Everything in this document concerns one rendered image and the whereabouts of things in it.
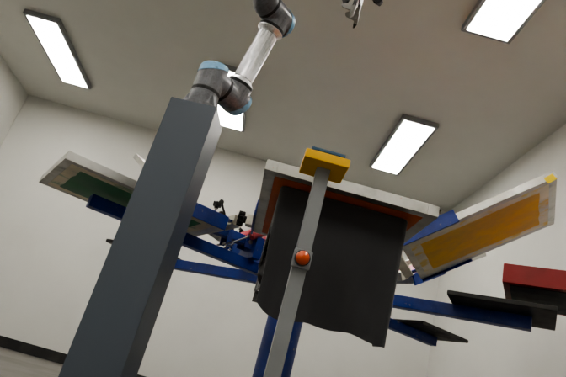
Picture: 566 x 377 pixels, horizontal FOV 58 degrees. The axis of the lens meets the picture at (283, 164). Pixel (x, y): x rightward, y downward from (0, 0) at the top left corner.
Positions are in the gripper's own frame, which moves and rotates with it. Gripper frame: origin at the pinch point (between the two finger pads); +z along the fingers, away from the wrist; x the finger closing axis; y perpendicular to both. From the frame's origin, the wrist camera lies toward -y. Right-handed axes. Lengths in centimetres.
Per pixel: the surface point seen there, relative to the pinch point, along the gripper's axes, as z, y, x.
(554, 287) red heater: 84, -109, -35
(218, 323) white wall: 279, 126, -354
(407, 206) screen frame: 64, -40, 39
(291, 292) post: 91, -17, 80
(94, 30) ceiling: -2, 287, -230
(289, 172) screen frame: 63, -1, 48
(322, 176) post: 60, -15, 65
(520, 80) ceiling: -41, -101, -231
